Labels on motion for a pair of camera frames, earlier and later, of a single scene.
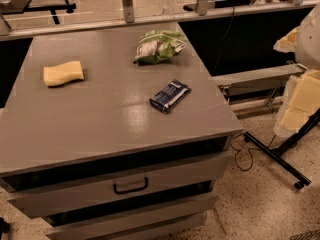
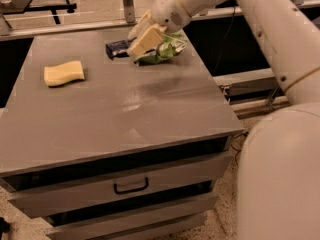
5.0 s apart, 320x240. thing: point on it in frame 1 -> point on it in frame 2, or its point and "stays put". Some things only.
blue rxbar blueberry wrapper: [169, 95] -> [118, 49]
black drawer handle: [118, 192] stays put
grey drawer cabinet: [114, 131] stays put
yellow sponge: [63, 73] stays put
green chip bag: [156, 46] stays put
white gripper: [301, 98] -> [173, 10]
